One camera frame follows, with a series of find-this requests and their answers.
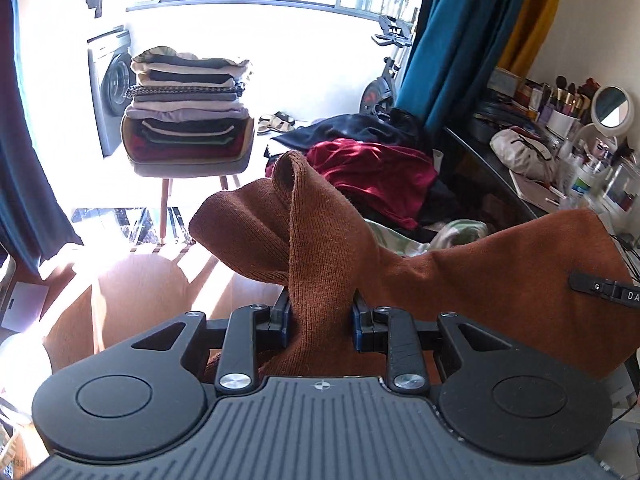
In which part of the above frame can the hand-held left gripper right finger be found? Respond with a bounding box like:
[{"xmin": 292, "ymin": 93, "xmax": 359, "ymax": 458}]
[{"xmin": 351, "ymin": 287, "xmax": 513, "ymax": 395}]

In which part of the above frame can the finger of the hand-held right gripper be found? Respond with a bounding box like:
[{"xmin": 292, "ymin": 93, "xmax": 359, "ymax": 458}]
[{"xmin": 569, "ymin": 270, "xmax": 640, "ymax": 307}]

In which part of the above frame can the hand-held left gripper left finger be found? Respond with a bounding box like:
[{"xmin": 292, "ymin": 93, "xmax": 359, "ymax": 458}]
[{"xmin": 131, "ymin": 287, "xmax": 293, "ymax": 395}]

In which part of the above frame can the brown knit sweater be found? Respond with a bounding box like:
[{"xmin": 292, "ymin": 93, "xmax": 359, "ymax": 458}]
[{"xmin": 189, "ymin": 150, "xmax": 640, "ymax": 383}]

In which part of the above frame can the stack of folded clothes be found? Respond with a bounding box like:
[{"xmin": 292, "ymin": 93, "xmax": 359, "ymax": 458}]
[{"xmin": 122, "ymin": 46, "xmax": 256, "ymax": 161}]

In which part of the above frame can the green leaf print cloth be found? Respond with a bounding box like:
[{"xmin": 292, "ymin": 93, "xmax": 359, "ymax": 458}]
[{"xmin": 365, "ymin": 217, "xmax": 491, "ymax": 258}]

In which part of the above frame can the red garment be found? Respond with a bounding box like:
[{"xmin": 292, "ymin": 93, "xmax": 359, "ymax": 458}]
[{"xmin": 305, "ymin": 137, "xmax": 438, "ymax": 231}]

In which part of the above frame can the cream fabric bag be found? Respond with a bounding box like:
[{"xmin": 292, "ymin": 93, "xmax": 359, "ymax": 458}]
[{"xmin": 489, "ymin": 127, "xmax": 563, "ymax": 183}]

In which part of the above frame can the white cup of makeup brushes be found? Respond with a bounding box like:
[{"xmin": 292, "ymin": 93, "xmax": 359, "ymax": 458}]
[{"xmin": 542, "ymin": 75, "xmax": 593, "ymax": 136}]

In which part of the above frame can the black desk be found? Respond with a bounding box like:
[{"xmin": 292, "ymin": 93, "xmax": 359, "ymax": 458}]
[{"xmin": 442, "ymin": 125, "xmax": 640, "ymax": 241}]

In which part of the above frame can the white round vanity mirror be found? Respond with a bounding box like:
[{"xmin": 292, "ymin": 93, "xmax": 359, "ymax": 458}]
[{"xmin": 590, "ymin": 85, "xmax": 631, "ymax": 141}]

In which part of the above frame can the grey padded chair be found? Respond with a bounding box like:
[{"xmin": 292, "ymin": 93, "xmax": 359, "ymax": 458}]
[{"xmin": 120, "ymin": 112, "xmax": 256, "ymax": 246}]

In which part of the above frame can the black storage case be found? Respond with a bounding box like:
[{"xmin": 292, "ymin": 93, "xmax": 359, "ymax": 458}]
[{"xmin": 472, "ymin": 101, "xmax": 531, "ymax": 142}]

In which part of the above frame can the black garment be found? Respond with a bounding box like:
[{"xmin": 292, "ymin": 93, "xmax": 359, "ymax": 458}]
[{"xmin": 270, "ymin": 107, "xmax": 426, "ymax": 148}]

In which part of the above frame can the black exercise bike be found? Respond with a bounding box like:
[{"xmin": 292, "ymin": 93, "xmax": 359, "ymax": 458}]
[{"xmin": 360, "ymin": 15, "xmax": 416, "ymax": 116}]

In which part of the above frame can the yellow curtain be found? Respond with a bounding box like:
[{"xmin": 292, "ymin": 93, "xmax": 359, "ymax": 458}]
[{"xmin": 497, "ymin": 0, "xmax": 571, "ymax": 81}]

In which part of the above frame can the teal curtain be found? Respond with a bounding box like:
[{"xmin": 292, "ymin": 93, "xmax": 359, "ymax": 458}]
[
  {"xmin": 0, "ymin": 0, "xmax": 83, "ymax": 276},
  {"xmin": 395, "ymin": 0, "xmax": 538, "ymax": 133}
]

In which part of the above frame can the grey washing machine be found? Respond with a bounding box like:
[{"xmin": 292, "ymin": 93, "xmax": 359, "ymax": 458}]
[{"xmin": 87, "ymin": 27, "xmax": 138, "ymax": 158}]

